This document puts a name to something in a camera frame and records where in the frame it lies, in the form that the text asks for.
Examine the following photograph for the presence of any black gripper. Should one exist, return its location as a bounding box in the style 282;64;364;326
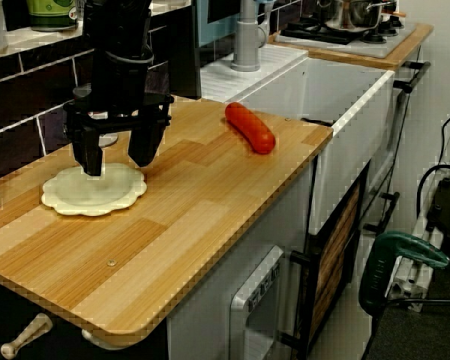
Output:
63;52;174;177

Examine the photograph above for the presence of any cream scalloped toy plate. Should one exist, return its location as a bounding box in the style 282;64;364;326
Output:
40;163;148;218

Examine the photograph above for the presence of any red toy sausage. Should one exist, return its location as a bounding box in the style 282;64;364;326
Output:
224;101;277;155

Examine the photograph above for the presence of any tomato print tin can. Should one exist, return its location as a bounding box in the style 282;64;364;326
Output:
73;84;119;148

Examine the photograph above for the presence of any light blue plastic bin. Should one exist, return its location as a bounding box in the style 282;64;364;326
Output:
196;0;237;48

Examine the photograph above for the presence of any green label can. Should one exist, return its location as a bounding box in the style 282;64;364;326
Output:
25;0;78;32

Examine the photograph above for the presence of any grey toy faucet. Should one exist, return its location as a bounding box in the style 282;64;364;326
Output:
230;0;275;72

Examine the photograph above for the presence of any white toy kitchen cabinet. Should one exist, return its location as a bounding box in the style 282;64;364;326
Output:
166;157;318;360

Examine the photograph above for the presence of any grey toy dishwasher panel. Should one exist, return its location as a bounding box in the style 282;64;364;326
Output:
229;245;286;360

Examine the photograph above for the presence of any black burner grate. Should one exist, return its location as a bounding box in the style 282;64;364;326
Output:
280;16;365;45

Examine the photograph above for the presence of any white toy sink unit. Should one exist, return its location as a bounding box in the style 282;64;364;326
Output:
200;43;397;237

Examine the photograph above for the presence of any black framed wooden crate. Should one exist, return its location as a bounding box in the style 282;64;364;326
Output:
279;160;372;352

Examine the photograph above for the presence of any steel cooking pot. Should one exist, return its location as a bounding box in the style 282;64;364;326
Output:
316;0;398;31

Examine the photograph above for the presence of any grey toy stove hob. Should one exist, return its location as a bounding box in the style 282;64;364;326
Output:
273;17;417;59

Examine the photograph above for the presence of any green power drill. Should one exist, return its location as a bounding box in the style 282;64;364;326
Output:
358;230;450;316

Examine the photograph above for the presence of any dark power supply box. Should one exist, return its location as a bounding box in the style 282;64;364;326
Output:
425;175;450;241

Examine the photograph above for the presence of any cream drawer handle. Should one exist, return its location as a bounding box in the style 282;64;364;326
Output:
81;328;147;352
0;313;54;359

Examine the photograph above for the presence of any black bar handle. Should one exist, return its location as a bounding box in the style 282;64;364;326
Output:
363;191;401;234
392;60;432;95

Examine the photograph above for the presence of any black looped cable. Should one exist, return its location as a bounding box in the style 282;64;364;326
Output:
415;163;450;222

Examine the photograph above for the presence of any silver aluminium extrusion rail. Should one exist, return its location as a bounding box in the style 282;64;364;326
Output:
385;112;450;313

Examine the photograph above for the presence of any black drill cable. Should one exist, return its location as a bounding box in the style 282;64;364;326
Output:
359;297;450;360

